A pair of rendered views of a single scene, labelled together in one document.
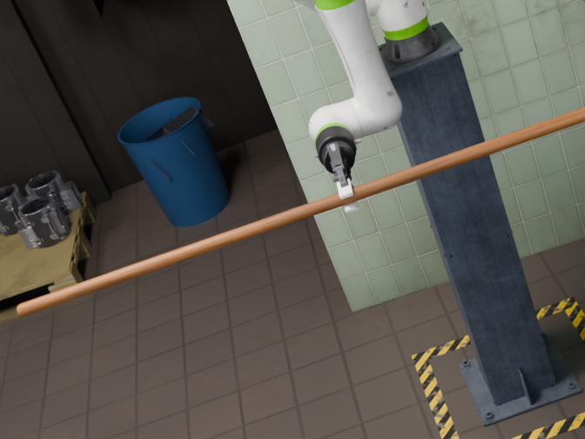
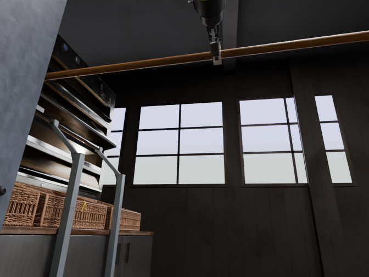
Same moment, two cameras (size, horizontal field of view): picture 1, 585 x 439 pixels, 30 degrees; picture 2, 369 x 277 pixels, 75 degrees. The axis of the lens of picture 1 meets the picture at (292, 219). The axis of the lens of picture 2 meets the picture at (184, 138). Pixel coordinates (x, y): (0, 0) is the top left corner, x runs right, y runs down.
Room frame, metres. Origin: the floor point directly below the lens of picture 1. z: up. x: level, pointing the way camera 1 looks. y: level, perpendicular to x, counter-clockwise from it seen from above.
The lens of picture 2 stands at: (2.82, -0.17, 0.57)
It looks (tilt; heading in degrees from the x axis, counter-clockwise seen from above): 22 degrees up; 186
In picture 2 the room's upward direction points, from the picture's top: 2 degrees clockwise
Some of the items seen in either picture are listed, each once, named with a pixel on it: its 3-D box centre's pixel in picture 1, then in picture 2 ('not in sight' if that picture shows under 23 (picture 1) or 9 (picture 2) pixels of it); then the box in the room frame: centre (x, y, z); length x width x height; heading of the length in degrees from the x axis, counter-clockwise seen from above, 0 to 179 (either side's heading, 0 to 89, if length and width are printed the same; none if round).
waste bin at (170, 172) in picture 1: (182, 159); not in sight; (4.66, 0.37, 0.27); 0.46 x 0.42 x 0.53; 69
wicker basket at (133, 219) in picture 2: not in sight; (101, 212); (0.81, -1.05, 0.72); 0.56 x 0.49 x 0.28; 173
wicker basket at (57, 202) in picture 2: not in sight; (49, 204); (1.39, -1.14, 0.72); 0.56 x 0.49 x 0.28; 171
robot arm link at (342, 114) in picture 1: (334, 129); not in sight; (2.43, -0.18, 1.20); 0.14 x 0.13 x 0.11; 173
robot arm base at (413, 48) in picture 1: (405, 31); not in sight; (2.74, -0.48, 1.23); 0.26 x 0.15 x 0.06; 176
